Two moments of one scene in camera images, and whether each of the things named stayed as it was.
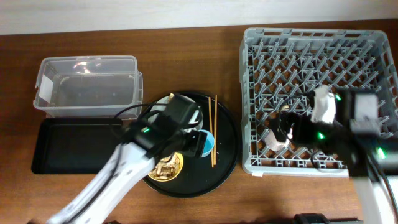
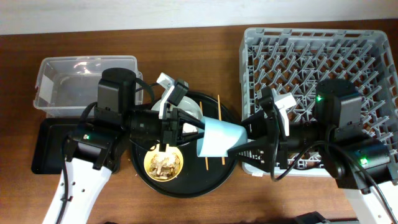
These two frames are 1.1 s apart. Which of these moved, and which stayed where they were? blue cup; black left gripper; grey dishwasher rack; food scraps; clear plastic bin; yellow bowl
Moved: blue cup; black left gripper
Stayed: clear plastic bin; grey dishwasher rack; yellow bowl; food scraps
